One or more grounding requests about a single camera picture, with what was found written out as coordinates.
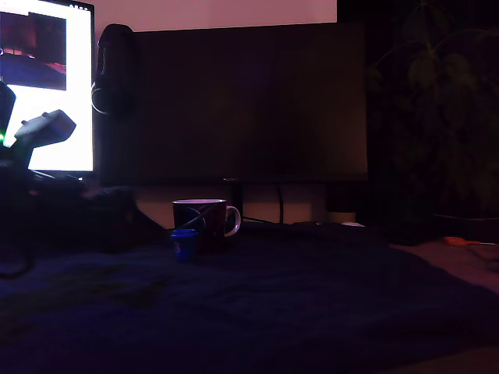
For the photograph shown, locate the blue coffee capsule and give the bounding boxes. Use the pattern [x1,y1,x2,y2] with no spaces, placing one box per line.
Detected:
[170,228,200,263]

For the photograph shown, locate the dark patterned coffee mug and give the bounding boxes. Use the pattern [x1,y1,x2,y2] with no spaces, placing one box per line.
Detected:
[172,199,242,254]

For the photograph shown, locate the dark blue table cloth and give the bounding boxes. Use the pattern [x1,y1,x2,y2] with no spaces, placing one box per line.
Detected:
[0,217,499,374]

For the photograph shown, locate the dark computer monitor with stand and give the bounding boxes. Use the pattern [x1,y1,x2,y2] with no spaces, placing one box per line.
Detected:
[99,21,370,226]

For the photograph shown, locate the lit computer monitor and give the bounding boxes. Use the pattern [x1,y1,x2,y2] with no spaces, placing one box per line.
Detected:
[0,0,97,182]

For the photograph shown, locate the black headphones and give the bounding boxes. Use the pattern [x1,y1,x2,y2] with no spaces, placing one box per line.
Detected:
[91,23,136,118]

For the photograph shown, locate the leafy houseplant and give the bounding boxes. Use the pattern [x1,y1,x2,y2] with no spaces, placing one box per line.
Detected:
[366,0,499,219]

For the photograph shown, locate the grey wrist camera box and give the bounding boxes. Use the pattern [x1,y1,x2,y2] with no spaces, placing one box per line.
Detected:
[13,109,78,171]

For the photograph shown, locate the orange-handled tool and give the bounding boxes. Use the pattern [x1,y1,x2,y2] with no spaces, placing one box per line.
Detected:
[444,236,498,247]

